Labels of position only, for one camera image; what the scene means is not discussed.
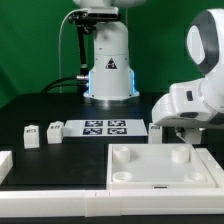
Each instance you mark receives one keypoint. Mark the white square tabletop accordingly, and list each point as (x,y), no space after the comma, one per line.
(156,166)

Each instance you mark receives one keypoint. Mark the white fiducial marker sheet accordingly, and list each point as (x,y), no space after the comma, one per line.
(104,128)

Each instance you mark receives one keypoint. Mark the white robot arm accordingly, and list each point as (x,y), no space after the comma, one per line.
(112,80)

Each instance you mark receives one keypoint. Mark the white U-shaped boundary fence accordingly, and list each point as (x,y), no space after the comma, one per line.
(88,203)

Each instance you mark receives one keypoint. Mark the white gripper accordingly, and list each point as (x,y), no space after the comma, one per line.
(183,106)

